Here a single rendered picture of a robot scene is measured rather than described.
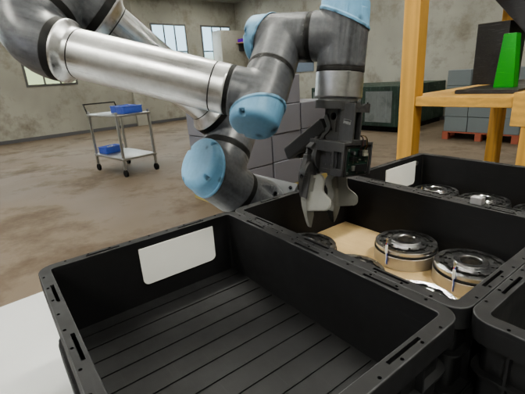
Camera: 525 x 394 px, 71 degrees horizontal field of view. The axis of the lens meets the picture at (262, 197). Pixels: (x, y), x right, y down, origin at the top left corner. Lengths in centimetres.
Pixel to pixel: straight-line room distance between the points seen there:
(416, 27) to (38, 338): 227
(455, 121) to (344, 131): 606
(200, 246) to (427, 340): 38
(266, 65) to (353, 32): 14
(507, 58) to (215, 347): 245
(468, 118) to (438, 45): 290
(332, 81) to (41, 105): 1008
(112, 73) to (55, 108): 999
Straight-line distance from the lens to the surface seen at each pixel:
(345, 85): 59
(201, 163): 80
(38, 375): 78
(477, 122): 653
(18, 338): 89
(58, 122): 1061
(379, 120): 744
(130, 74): 60
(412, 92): 247
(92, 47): 63
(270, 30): 62
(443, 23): 911
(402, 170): 99
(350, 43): 60
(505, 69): 270
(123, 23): 78
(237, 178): 81
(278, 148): 339
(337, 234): 78
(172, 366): 50
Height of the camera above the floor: 115
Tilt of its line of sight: 18 degrees down
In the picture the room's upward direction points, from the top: 4 degrees counter-clockwise
